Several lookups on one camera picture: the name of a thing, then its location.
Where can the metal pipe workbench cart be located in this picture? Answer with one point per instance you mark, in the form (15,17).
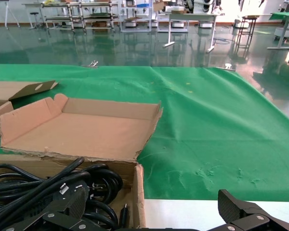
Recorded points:
(57,18)
(96,16)

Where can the white desk with metal legs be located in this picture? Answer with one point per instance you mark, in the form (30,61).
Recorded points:
(192,15)

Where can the small white table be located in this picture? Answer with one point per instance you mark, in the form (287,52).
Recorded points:
(29,4)

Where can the large white robot base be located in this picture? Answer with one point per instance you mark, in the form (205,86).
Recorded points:
(287,33)

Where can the small open cardboard box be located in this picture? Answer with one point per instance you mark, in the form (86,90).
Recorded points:
(159,5)

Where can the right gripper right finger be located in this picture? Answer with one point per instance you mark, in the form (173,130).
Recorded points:
(231,207)

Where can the black round stool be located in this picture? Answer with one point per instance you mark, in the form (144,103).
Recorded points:
(34,14)

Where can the cardboard box with torn lid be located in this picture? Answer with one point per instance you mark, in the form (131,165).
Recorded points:
(74,134)

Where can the metal table clamp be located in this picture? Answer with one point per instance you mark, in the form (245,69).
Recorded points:
(227,66)
(94,64)

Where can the tall black stool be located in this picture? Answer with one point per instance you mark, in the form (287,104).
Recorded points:
(249,17)

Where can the yellow bag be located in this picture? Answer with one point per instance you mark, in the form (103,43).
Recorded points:
(48,2)

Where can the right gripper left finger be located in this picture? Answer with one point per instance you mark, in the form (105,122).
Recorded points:
(77,204)

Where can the cardboard box with intact lid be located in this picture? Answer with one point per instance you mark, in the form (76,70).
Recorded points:
(0,90)

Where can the table with green cover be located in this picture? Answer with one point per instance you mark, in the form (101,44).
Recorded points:
(284,15)

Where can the green tablecloth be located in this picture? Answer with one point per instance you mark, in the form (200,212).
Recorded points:
(219,132)

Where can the small white robot base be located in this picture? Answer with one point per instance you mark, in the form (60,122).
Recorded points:
(206,24)

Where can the white shelf rack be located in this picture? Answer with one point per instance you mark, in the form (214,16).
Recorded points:
(173,30)
(132,18)

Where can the rack of white robot parts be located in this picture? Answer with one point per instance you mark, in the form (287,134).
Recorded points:
(200,7)

